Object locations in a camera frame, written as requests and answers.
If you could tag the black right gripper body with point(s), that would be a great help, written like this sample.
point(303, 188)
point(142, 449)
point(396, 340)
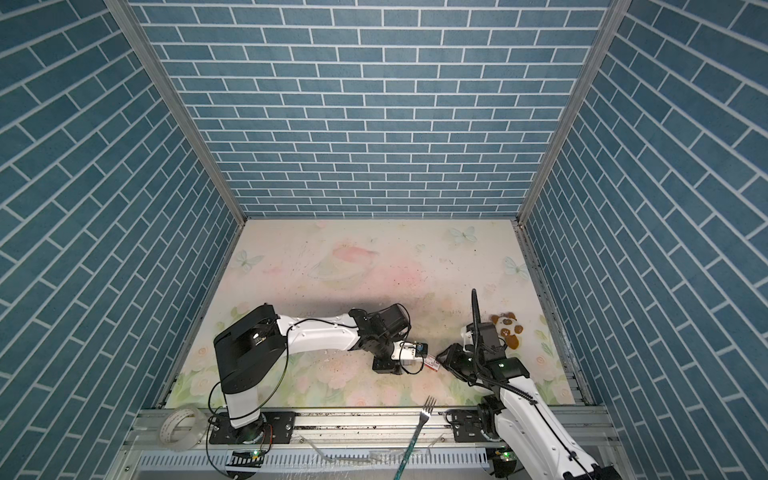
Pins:
point(467, 363)

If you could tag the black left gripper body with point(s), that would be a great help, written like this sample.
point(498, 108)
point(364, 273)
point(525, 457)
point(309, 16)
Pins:
point(386, 364)

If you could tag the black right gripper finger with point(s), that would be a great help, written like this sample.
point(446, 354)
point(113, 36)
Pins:
point(452, 354)
point(454, 368)

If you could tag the red white staple box sleeve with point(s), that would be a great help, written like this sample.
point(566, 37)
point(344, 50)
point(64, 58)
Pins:
point(431, 363)

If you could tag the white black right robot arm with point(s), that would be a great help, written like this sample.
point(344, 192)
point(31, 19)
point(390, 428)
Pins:
point(514, 412)

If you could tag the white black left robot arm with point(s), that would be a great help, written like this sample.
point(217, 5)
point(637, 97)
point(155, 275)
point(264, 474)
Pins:
point(247, 351)

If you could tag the brown white plush toy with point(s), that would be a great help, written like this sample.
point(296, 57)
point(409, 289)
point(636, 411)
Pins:
point(509, 329)

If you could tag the clear tape roll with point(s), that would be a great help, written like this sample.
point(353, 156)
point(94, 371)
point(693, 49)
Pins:
point(183, 429)

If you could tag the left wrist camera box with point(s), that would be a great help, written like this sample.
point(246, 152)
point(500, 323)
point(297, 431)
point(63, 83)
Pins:
point(406, 351)

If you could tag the green handled fork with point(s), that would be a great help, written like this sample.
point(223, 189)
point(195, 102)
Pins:
point(424, 417)

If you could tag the aluminium front rail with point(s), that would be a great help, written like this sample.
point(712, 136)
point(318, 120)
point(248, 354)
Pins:
point(392, 427)

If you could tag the aluminium corner post right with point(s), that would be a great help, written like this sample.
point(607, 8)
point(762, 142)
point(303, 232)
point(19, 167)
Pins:
point(596, 55)

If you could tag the aluminium corner post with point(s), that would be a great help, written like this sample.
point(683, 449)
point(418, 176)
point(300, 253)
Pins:
point(129, 25)
point(596, 55)

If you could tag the aluminium corner post left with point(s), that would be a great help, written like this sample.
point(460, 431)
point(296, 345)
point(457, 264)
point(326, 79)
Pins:
point(129, 25)

